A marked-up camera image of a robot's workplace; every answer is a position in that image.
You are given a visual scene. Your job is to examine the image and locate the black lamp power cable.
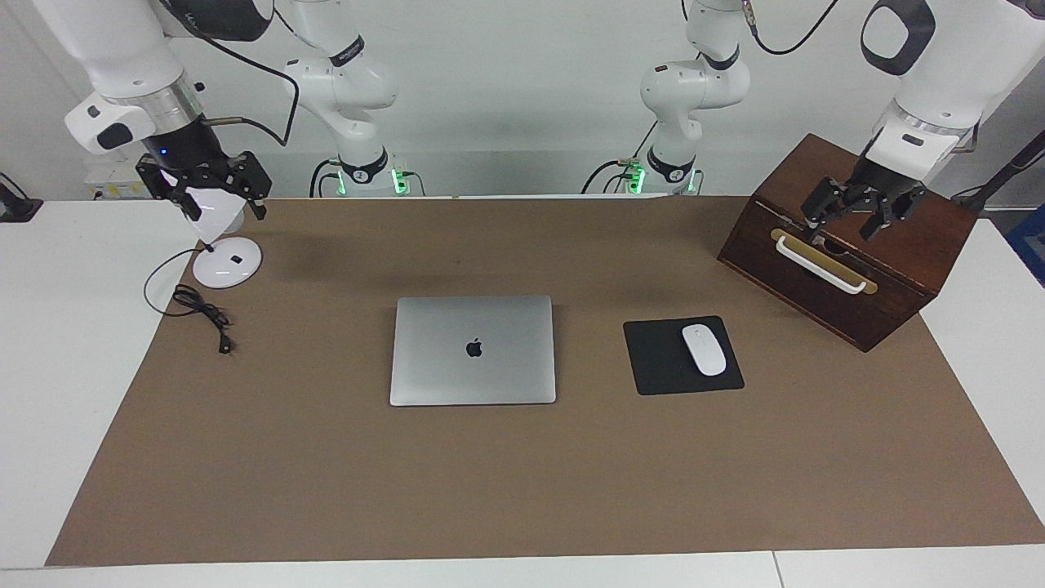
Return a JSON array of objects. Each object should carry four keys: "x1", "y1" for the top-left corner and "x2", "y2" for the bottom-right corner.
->
[{"x1": 144, "y1": 247, "x2": 238, "y2": 356}]

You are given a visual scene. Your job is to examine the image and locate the white wall power strip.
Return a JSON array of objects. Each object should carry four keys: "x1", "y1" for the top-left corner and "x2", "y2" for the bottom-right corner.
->
[{"x1": 84, "y1": 159, "x2": 158, "y2": 202}]

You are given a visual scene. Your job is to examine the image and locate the silver grey laptop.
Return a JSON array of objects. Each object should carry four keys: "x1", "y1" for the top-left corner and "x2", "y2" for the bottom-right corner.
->
[{"x1": 389, "y1": 295, "x2": 558, "y2": 408}]

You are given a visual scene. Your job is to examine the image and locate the white desk lamp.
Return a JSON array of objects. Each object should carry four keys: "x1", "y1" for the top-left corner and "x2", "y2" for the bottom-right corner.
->
[{"x1": 151, "y1": 165, "x2": 264, "y2": 289}]

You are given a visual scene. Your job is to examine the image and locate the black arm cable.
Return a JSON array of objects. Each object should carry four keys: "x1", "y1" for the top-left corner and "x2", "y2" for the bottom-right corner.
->
[
  {"x1": 739, "y1": 0, "x2": 842, "y2": 56},
  {"x1": 163, "y1": 0, "x2": 301, "y2": 148}
]

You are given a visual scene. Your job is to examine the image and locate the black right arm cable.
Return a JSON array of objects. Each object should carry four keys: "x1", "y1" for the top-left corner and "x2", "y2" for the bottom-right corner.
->
[{"x1": 163, "y1": 0, "x2": 301, "y2": 148}]

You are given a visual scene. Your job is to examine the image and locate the blue object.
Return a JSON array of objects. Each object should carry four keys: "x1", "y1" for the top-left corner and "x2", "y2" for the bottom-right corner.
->
[{"x1": 1007, "y1": 203, "x2": 1045, "y2": 288}]

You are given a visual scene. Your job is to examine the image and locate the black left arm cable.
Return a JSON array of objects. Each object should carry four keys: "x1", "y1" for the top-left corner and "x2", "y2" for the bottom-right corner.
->
[{"x1": 739, "y1": 0, "x2": 842, "y2": 56}]

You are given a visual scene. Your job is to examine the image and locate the dark brown wooden box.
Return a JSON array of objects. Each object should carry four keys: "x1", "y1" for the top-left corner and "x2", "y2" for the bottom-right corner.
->
[{"x1": 717, "y1": 133, "x2": 979, "y2": 354}]

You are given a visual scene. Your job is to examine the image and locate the black camera clamp mount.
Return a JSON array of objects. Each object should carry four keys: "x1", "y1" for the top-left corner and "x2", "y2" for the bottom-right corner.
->
[
  {"x1": 951, "y1": 131, "x2": 1045, "y2": 215},
  {"x1": 0, "y1": 171, "x2": 43, "y2": 223}
]

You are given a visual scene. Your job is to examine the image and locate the white box handle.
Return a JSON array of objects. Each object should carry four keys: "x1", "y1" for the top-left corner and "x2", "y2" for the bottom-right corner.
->
[{"x1": 774, "y1": 235, "x2": 868, "y2": 295}]

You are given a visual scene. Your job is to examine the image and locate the white computer mouse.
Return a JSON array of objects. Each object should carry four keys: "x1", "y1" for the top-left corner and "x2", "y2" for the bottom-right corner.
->
[{"x1": 682, "y1": 323, "x2": 727, "y2": 377}]

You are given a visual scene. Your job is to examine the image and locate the brass handle plate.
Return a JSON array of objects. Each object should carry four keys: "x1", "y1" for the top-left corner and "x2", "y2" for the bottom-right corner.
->
[{"x1": 770, "y1": 228, "x2": 879, "y2": 296}]

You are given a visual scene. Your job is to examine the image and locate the brown table mat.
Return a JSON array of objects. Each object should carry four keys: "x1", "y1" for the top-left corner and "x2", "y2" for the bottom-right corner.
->
[{"x1": 45, "y1": 196, "x2": 1045, "y2": 567}]

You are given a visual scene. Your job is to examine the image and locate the black mouse pad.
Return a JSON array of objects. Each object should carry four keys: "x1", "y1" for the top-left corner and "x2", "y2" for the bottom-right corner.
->
[{"x1": 623, "y1": 315, "x2": 745, "y2": 397}]

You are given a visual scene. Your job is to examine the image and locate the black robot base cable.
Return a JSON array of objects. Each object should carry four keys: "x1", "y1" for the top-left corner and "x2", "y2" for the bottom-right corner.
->
[
  {"x1": 581, "y1": 159, "x2": 646, "y2": 195},
  {"x1": 309, "y1": 158, "x2": 348, "y2": 198}
]

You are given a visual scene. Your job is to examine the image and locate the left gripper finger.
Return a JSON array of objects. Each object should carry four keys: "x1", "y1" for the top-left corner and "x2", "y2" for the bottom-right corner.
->
[
  {"x1": 859, "y1": 189, "x2": 927, "y2": 242},
  {"x1": 800, "y1": 176, "x2": 850, "y2": 243}
]

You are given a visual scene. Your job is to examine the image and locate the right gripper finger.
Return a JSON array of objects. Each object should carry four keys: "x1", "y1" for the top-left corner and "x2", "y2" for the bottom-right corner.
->
[
  {"x1": 136, "y1": 159, "x2": 202, "y2": 221},
  {"x1": 233, "y1": 151, "x2": 273, "y2": 220}
]

